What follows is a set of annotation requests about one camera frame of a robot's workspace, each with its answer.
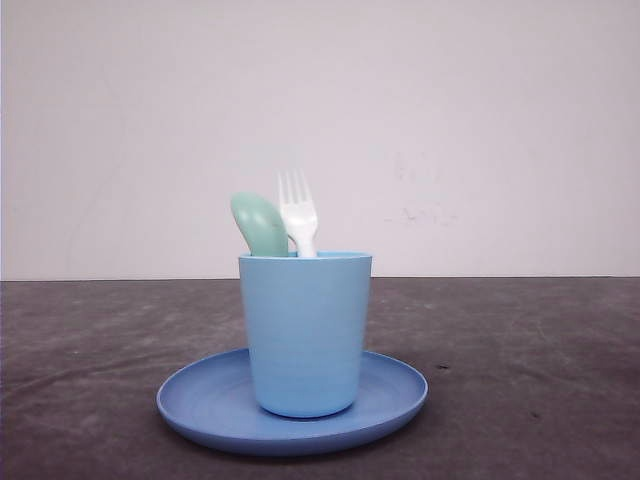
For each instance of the white plastic fork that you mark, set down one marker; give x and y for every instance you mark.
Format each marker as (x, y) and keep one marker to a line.
(298, 212)

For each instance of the mint green plastic spoon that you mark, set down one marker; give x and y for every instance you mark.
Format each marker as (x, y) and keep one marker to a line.
(261, 225)

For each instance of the light blue plastic cup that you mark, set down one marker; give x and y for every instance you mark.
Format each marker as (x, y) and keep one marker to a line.
(305, 320)

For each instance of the blue plastic plate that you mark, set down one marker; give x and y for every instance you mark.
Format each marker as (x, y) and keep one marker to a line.
(214, 402)

